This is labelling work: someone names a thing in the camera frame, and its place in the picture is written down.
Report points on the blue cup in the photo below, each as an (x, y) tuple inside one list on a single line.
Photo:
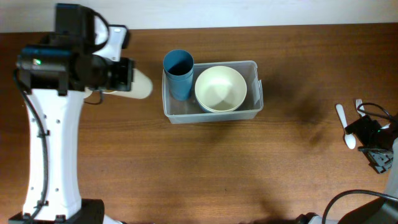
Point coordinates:
[(180, 89), (178, 64)]

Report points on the white plastic fork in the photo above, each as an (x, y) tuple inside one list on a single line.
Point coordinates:
[(359, 107)]

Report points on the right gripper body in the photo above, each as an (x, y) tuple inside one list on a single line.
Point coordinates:
[(377, 147)]

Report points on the cream cup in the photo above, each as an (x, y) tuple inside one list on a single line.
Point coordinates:
[(141, 87)]

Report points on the blue bowl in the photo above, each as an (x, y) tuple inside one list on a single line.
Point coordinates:
[(200, 109)]

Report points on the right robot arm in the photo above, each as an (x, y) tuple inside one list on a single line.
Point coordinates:
[(381, 210)]

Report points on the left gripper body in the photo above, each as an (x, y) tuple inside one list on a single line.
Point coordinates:
[(112, 76)]

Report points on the clear plastic storage container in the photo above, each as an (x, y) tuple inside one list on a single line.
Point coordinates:
[(181, 112)]

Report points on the white plastic spoon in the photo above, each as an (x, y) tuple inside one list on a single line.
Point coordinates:
[(348, 138)]

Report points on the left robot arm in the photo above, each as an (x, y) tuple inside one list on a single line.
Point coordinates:
[(82, 53)]

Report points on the cream bowl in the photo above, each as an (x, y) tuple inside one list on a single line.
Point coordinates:
[(215, 103), (220, 80)]

